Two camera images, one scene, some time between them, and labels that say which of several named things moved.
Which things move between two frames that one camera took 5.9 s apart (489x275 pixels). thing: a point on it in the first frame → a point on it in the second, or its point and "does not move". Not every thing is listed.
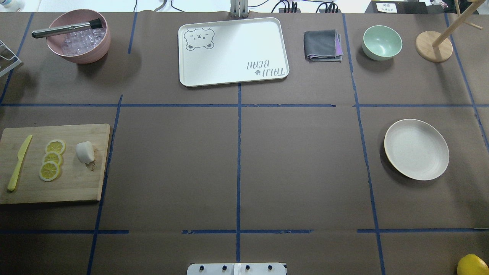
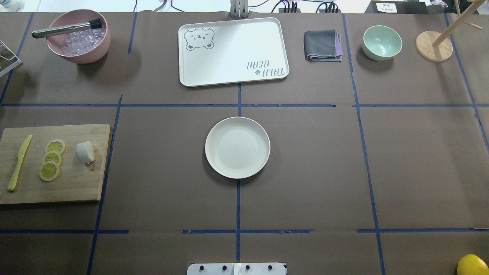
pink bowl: x=84 y=47 does not move
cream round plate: x=416 y=149 → x=238 y=147
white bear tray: x=230 y=52 does not move
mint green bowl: x=381 y=42 does not move
